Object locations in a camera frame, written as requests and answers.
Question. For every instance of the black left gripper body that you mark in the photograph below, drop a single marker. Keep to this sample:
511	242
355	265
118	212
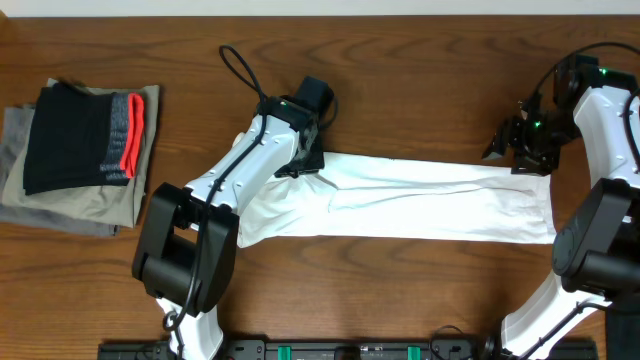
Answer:
315	162

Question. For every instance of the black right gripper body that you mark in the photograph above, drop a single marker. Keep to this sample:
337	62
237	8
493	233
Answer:
537	145

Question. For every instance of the white t-shirt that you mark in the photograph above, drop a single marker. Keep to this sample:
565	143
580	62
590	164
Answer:
363	196

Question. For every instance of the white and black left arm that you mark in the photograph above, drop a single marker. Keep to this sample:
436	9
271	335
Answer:
186	252

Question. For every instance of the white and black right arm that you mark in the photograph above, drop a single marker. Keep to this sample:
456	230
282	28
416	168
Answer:
595	256

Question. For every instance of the folded grey red-trimmed garment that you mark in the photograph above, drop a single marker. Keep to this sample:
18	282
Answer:
127	126

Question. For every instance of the folded khaki garment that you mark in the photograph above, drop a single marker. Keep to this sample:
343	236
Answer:
114	205

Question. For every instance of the black cloth at right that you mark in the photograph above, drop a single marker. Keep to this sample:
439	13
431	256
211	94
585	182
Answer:
622	330

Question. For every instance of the folded black garment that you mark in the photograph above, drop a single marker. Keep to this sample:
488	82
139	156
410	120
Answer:
68	140

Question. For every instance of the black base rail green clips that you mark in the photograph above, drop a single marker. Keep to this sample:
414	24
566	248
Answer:
261	350

